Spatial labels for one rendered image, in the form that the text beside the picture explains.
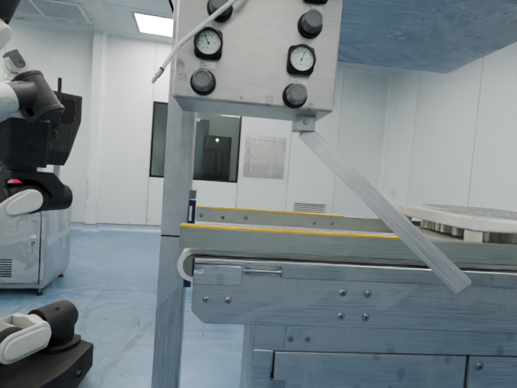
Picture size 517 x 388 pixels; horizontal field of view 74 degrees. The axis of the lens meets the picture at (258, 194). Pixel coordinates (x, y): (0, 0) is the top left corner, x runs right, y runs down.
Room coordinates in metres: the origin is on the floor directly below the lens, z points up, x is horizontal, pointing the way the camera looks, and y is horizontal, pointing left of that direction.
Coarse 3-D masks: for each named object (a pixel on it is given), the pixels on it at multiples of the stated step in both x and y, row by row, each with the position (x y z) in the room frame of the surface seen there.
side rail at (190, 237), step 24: (192, 240) 0.49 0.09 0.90; (216, 240) 0.49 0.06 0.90; (240, 240) 0.50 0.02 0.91; (264, 240) 0.50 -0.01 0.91; (288, 240) 0.50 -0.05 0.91; (312, 240) 0.51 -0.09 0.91; (336, 240) 0.51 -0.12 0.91; (360, 240) 0.51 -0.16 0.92; (384, 240) 0.52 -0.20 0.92; (432, 240) 0.53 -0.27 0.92; (504, 264) 0.54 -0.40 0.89
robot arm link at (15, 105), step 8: (0, 88) 1.07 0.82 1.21; (8, 88) 1.09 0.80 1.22; (0, 96) 1.06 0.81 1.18; (8, 96) 1.08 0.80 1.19; (16, 96) 1.10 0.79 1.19; (0, 104) 1.06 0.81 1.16; (8, 104) 1.08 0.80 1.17; (16, 104) 1.10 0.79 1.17; (0, 112) 1.08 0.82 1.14; (8, 112) 1.11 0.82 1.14
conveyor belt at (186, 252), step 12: (276, 228) 0.77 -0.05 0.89; (192, 252) 0.51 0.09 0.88; (204, 252) 0.51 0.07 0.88; (216, 252) 0.51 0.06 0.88; (228, 252) 0.51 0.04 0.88; (240, 252) 0.51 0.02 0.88; (252, 252) 0.52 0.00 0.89; (180, 264) 0.50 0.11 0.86; (408, 264) 0.54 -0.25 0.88; (420, 264) 0.54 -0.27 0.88; (456, 264) 0.55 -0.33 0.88; (468, 264) 0.55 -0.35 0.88; (480, 264) 0.55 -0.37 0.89; (492, 264) 0.55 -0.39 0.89
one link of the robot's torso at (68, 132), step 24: (72, 96) 1.39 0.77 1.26; (0, 120) 1.21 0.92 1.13; (24, 120) 1.25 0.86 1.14; (48, 120) 1.29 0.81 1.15; (72, 120) 1.39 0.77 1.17; (0, 144) 1.23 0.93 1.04; (24, 144) 1.26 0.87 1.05; (48, 144) 1.32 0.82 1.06; (72, 144) 1.39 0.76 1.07; (24, 168) 1.31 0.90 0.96
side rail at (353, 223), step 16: (256, 224) 0.77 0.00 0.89; (272, 224) 0.77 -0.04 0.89; (288, 224) 0.78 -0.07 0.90; (304, 224) 0.78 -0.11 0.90; (320, 224) 0.79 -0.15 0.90; (336, 224) 0.79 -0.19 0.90; (352, 224) 0.79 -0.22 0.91; (368, 224) 0.80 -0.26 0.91; (384, 224) 0.80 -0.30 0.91; (416, 224) 0.81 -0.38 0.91
